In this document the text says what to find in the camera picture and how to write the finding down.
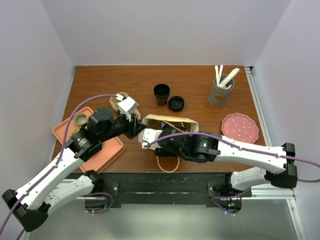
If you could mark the brown paper bag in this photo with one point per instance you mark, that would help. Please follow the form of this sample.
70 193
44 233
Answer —
179 124

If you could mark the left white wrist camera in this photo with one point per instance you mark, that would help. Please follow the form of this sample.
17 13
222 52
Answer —
127 106

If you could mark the pink dotted plate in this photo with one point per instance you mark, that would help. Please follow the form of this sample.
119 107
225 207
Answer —
240 127

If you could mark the stack of black cups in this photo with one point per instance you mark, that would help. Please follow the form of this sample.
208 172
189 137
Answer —
161 92

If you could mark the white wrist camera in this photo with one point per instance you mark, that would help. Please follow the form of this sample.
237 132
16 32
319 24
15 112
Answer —
147 136
127 106

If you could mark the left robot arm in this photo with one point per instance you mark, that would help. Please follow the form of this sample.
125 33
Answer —
32 203

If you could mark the yellow woven round mat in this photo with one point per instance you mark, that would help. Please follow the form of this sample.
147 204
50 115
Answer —
73 132

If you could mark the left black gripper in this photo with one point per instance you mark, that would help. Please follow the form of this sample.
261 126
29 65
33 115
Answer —
133 126

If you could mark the pink plastic tray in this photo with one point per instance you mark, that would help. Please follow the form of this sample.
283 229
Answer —
111 150

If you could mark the aluminium frame rail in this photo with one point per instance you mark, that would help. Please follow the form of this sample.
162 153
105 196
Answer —
269 192

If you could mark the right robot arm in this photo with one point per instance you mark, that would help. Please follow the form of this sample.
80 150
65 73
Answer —
269 164

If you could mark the grey straw holder cup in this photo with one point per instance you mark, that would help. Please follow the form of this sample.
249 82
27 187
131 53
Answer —
219 96

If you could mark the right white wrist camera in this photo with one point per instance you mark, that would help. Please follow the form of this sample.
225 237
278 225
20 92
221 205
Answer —
147 136

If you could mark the small grey ceramic bowl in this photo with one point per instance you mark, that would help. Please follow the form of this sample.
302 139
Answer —
80 119

